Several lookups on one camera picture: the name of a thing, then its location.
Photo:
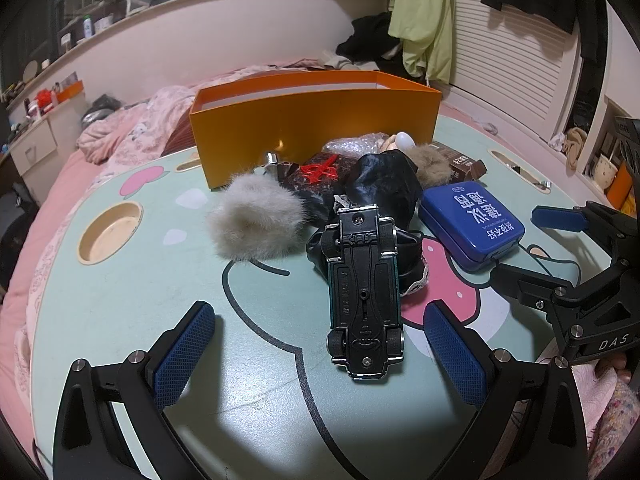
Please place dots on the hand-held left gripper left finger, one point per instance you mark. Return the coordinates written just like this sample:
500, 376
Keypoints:
182, 355

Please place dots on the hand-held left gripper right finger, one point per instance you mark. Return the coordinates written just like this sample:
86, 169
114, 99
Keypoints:
455, 355

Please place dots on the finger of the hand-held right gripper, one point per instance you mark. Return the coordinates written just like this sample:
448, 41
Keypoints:
530, 285
555, 217

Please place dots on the blue tin box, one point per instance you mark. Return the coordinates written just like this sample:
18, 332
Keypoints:
465, 225

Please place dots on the brown drink carton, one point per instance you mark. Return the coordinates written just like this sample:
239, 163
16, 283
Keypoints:
462, 162

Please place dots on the black toy car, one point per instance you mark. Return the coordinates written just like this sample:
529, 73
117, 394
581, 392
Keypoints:
362, 285

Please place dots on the small brown fur pompom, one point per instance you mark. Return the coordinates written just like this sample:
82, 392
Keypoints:
432, 165

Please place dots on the grey fur pompom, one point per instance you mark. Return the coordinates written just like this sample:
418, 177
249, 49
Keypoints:
255, 217

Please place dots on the glossy black pouch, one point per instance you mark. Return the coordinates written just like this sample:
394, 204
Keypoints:
385, 180

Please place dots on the black packet with red symbol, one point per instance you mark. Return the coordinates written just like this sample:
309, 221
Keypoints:
300, 195

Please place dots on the orange cardboard box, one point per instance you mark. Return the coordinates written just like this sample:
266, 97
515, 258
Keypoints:
250, 130

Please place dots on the person's right hand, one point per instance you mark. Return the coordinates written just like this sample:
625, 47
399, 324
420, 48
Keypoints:
612, 364

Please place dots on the metal table latch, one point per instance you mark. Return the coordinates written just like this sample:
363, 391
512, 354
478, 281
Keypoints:
530, 175

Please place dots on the white patterned mug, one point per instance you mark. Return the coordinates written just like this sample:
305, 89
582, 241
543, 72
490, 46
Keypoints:
605, 171

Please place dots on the beige plush toy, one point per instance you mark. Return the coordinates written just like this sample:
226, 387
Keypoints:
575, 147

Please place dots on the orange shelf item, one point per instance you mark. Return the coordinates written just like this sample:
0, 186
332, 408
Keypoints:
624, 185

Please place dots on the person's floral pajama leg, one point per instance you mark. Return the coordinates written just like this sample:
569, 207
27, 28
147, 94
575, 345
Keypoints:
620, 430

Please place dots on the white louvered door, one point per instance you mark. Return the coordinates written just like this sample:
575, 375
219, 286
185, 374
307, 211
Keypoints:
515, 65

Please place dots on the small silver metal clip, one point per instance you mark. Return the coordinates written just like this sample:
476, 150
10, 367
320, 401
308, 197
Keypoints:
272, 162

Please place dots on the white-haired doll in plastic wrap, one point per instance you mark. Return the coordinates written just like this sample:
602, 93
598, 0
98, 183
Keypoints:
350, 146

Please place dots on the light green hanging garment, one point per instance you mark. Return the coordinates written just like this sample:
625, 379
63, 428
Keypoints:
420, 20

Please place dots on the white nightstand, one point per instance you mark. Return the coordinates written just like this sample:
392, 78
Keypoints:
35, 145

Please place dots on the dark bundle on bed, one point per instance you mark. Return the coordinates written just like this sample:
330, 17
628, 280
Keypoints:
100, 109

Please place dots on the pile of black clothes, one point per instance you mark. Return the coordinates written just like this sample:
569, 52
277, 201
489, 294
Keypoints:
365, 40

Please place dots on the small orange box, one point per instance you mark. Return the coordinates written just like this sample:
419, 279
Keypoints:
67, 91

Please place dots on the small red item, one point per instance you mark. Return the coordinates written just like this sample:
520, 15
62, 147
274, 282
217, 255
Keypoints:
44, 99

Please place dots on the white curved headboard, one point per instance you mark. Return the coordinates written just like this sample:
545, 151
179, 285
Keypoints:
225, 25

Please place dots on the white bottle with green cap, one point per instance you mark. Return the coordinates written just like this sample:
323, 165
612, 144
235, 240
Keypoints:
88, 27

